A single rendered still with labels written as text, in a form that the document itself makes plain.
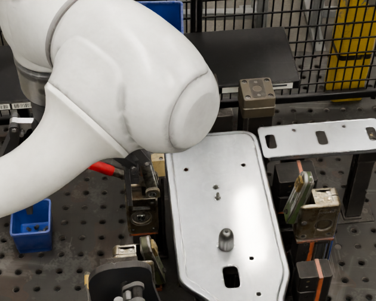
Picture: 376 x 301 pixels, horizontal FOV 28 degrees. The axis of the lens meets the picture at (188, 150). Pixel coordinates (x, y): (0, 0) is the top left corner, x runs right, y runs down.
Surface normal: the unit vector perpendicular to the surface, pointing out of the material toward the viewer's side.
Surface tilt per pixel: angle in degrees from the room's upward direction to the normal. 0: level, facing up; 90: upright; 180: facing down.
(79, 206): 0
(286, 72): 0
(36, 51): 93
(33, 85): 90
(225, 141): 0
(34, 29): 74
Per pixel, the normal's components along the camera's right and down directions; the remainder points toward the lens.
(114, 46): -0.34, -0.34
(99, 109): -0.09, 0.27
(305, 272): 0.00, -0.69
